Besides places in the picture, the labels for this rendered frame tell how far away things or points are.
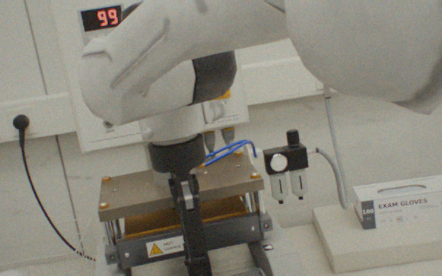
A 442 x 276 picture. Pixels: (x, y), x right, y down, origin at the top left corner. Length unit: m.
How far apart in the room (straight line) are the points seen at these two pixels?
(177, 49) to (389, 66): 0.26
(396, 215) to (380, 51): 1.24
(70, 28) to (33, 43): 0.52
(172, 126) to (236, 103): 0.42
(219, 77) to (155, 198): 0.34
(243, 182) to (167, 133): 0.25
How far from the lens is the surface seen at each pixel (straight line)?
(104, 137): 1.18
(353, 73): 0.33
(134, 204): 0.98
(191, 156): 0.80
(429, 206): 1.55
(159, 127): 0.78
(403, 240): 1.48
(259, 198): 1.01
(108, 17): 1.14
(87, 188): 1.72
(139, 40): 0.58
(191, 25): 0.52
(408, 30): 0.31
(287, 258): 0.98
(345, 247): 1.46
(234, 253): 1.18
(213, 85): 0.70
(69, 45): 1.15
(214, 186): 0.99
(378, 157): 1.71
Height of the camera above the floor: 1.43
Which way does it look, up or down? 15 degrees down
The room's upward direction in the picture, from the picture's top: 9 degrees counter-clockwise
